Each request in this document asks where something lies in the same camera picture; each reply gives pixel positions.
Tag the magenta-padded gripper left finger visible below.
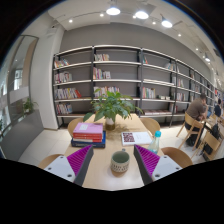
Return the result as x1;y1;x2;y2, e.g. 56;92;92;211
43;144;95;187

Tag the white book with patterned square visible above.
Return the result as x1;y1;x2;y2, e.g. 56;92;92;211
120;130;154;147

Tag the green potted plant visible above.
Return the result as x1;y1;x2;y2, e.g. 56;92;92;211
83;88;144;132

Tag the dark blue book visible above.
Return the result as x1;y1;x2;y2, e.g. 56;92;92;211
70;130;107;149

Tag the patterned grey ceramic mug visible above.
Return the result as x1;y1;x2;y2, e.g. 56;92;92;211
110;150;131;174

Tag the black backpack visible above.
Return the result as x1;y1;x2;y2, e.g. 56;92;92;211
202;122;224;156

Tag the small green plant on ledge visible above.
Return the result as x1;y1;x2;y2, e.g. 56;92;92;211
20;97;38;115

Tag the grey shelf unit with books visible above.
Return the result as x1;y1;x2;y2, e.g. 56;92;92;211
51;44;218;129

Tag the clear bottle with blue cap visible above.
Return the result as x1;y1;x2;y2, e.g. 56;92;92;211
147;130;162;156

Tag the person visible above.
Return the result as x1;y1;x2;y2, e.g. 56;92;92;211
213;98;224;118
184;93;208;148

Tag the group of ceiling lights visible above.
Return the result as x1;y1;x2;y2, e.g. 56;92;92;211
66;4;213;64

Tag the wooden chair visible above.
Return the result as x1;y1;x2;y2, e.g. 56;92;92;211
160;146;194;169
37;153;64;170
139;117;162;138

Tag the pink book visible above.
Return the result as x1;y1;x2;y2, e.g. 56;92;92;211
72;122;104;136

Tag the group of wooden chairs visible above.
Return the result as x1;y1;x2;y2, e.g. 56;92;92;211
175;111;224;161

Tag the red book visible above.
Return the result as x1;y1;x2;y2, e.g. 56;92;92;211
72;132;104;144

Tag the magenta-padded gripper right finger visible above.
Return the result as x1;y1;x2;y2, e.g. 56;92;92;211
133;144;183;186

